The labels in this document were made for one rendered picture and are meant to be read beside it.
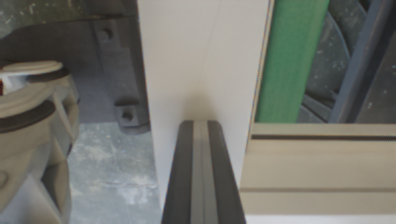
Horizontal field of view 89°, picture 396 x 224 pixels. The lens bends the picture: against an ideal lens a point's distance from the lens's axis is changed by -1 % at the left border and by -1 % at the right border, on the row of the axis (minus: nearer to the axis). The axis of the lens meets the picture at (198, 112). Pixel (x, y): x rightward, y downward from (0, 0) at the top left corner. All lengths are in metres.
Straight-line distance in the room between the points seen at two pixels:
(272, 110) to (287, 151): 0.04
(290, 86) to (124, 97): 0.84
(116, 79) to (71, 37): 0.23
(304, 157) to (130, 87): 0.81
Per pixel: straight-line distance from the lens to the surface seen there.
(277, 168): 0.17
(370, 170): 0.20
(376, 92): 0.61
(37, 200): 0.42
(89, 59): 0.97
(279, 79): 0.17
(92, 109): 1.07
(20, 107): 0.56
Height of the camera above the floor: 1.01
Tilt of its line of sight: 62 degrees down
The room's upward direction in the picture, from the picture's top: 180 degrees clockwise
